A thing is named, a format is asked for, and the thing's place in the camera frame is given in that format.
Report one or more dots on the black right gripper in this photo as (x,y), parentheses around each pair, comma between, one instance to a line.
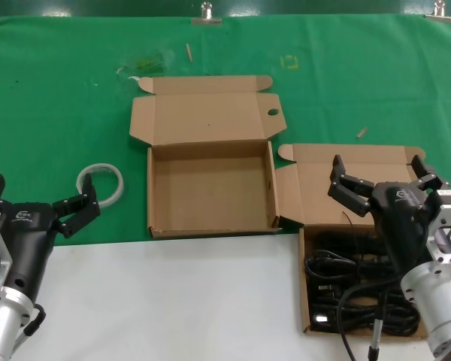
(398,218)

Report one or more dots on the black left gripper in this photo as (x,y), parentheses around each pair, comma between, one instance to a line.
(26,240)

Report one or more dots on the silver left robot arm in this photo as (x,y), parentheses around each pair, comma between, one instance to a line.
(0,327)

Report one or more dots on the brown cardboard mailer box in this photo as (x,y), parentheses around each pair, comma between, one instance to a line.
(315,180)
(210,188)

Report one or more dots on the clear adhesive tape roll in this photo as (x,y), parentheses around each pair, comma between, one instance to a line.
(121,186)

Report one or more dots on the green table cloth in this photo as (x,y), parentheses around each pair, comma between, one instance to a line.
(60,113)

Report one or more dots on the crumpled clear plastic wrap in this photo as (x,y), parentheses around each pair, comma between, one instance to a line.
(146,64)

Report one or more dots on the silver binder clip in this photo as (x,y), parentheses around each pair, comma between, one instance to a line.
(439,13)

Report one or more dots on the thin wooden stick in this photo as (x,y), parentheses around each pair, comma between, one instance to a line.
(188,52)

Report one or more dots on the metal table clamp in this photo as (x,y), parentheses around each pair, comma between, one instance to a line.
(206,17)

